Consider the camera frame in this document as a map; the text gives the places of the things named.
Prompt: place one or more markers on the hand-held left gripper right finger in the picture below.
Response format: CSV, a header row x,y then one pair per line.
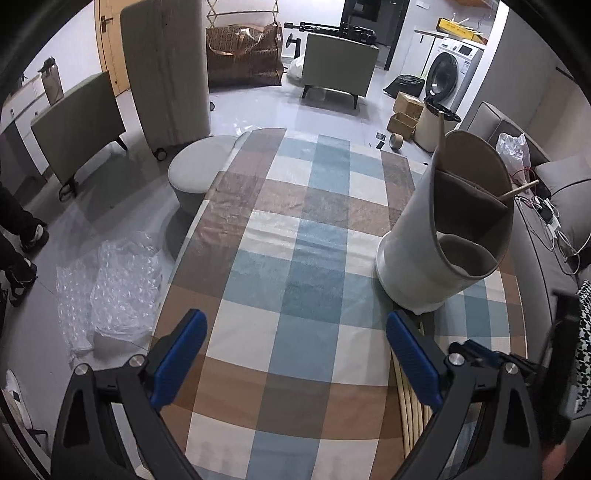
x,y
411,355

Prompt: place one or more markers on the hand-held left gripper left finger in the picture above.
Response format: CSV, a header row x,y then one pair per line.
x,y
181,355

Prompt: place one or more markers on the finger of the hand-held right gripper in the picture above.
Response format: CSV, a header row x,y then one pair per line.
x,y
480,350

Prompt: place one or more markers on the pile of wooden chopsticks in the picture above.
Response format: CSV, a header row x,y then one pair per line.
x,y
408,424

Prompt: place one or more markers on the white cylindrical utensil holder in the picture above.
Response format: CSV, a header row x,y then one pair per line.
x,y
411,258

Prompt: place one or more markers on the person's right forearm houndstooth sleeve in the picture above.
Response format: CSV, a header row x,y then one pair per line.
x,y
584,350

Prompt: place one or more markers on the bubble wrap sheet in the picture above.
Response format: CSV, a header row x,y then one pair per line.
x,y
120,286

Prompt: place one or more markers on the grey sofa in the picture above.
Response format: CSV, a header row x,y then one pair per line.
x,y
535,277

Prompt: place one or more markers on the checkered tablecloth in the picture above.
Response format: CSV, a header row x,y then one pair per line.
x,y
295,277

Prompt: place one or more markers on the wooden chopstick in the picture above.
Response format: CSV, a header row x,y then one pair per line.
x,y
439,138
521,188

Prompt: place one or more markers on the grey round ottoman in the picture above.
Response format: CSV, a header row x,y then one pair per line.
x,y
198,161

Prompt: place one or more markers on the clear plastic bag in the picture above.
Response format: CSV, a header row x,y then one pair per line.
x,y
512,147

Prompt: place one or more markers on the brown tape roll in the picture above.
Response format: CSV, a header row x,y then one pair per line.
x,y
395,142

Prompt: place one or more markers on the white trash can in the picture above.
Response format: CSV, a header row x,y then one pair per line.
x,y
427,129

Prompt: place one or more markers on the cardboard box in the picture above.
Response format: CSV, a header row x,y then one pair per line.
x,y
408,104
401,125

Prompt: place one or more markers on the grey-green armchair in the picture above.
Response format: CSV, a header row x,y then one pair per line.
x,y
337,64
78,120

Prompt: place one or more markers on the black garbage bag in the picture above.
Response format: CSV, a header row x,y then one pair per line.
x,y
404,86

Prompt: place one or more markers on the beige upright suitcase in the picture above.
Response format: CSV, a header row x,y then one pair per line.
x,y
166,69

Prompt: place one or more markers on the white cabinet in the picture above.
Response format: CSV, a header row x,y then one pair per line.
x,y
23,110

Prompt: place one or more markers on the white washing machine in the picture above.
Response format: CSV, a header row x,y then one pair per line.
x,y
461,60

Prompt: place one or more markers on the brown patterned bag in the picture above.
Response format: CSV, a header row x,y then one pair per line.
x,y
240,64

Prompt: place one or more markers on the brown paper bag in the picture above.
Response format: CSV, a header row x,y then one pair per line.
x,y
51,83

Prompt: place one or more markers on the white plastic bag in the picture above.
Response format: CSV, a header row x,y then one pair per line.
x,y
296,67

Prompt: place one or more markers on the wooden door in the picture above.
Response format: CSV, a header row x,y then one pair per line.
x,y
111,46

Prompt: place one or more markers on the yellow flat box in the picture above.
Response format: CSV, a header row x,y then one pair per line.
x,y
457,27

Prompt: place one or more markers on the black refrigerator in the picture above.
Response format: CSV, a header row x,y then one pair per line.
x,y
392,27

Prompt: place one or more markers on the wooden drying rack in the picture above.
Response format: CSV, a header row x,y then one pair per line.
x,y
212,14

